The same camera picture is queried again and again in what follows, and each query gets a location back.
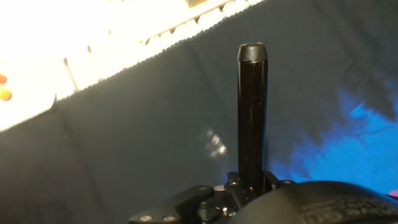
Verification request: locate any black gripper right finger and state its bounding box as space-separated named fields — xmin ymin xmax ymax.
xmin=262 ymin=169 xmax=297 ymax=191

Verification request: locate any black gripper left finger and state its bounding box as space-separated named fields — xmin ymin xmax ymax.
xmin=127 ymin=171 xmax=257 ymax=224

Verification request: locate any wooden pool cue black handle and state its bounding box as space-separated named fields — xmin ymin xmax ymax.
xmin=236 ymin=42 xmax=269 ymax=195

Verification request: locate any small yellow pool ball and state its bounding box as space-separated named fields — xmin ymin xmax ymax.
xmin=0 ymin=88 xmax=13 ymax=102

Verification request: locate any blue black printed cloth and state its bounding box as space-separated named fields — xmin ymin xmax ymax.
xmin=0 ymin=0 xmax=398 ymax=224

